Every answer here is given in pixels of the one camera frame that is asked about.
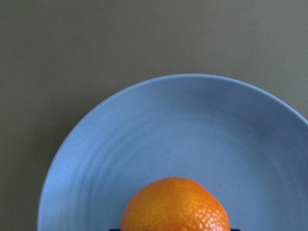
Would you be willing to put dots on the orange mandarin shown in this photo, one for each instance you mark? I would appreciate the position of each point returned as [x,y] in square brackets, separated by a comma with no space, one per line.
[174,204]

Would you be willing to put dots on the blue plate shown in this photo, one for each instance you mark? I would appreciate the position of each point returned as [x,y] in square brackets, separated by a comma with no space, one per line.
[244,145]

